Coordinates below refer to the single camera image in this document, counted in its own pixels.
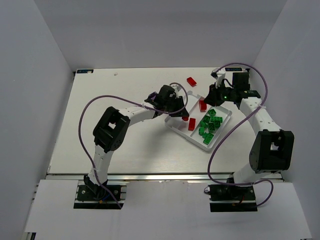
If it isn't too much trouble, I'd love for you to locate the small red lego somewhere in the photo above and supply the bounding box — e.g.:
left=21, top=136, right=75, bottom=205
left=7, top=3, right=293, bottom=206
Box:
left=182, top=116, right=189, bottom=122

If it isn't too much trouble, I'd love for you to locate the red and green lego stack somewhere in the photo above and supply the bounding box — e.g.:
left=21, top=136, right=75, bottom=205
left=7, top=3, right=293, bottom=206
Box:
left=188, top=117, right=196, bottom=132

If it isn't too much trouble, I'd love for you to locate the green 2x4 lego plate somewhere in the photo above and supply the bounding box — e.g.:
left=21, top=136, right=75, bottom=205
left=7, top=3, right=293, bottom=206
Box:
left=210, top=116, right=223, bottom=123

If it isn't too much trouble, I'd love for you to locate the green 2x2 lego brick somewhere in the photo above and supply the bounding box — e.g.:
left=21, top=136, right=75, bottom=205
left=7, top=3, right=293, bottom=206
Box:
left=207, top=122, right=216, bottom=133

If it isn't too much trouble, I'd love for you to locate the small green lego brick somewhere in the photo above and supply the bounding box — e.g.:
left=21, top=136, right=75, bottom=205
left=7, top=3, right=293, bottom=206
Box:
left=203, top=138, right=212, bottom=145

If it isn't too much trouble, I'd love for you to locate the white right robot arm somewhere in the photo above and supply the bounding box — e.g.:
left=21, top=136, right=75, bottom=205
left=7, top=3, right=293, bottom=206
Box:
left=204, top=71, right=295, bottom=187

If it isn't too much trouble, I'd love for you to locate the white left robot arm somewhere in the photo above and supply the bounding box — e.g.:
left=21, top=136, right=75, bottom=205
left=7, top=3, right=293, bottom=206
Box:
left=84, top=82, right=189, bottom=200

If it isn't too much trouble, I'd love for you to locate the purple arch lego brick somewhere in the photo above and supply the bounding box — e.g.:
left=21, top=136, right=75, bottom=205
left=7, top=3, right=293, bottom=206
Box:
left=149, top=92, right=157, bottom=99

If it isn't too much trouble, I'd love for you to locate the white three-compartment tray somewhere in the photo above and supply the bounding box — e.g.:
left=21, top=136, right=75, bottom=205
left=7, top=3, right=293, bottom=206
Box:
left=164, top=90, right=232, bottom=152

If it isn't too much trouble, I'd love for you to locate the blue label right corner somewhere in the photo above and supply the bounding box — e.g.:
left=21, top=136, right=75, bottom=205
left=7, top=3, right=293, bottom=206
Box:
left=224, top=67, right=243, bottom=72

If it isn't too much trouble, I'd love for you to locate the blue label corner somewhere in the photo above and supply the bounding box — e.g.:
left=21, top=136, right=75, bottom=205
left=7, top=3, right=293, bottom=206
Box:
left=76, top=69, right=94, bottom=74
left=224, top=67, right=243, bottom=72

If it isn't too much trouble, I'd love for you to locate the red lego brick top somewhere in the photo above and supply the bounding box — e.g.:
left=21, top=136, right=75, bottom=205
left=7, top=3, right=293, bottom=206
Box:
left=186, top=77, right=197, bottom=87

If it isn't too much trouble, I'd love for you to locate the blue label left corner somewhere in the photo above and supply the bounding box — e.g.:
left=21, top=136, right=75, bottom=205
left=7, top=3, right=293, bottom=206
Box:
left=76, top=69, right=94, bottom=74

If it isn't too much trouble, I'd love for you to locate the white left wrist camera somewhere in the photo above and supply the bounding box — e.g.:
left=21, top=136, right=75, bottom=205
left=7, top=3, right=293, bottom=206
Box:
left=170, top=84, right=182, bottom=92

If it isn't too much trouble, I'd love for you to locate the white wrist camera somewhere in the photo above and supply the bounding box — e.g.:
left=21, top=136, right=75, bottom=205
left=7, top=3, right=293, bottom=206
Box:
left=170, top=84, right=182, bottom=92
left=210, top=68, right=226, bottom=88

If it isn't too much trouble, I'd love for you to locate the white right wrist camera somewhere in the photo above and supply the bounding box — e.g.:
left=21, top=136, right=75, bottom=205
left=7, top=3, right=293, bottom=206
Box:
left=210, top=68, right=226, bottom=88

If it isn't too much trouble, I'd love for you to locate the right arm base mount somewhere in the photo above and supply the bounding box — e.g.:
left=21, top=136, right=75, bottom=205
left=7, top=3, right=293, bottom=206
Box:
left=203, top=184, right=258, bottom=213

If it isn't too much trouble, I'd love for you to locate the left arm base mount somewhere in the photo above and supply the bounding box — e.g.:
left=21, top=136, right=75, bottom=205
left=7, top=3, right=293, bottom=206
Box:
left=73, top=183, right=127, bottom=210

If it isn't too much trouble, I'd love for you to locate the aluminium table edge rail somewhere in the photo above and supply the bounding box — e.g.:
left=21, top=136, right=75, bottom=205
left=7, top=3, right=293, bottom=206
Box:
left=46, top=172, right=283, bottom=183

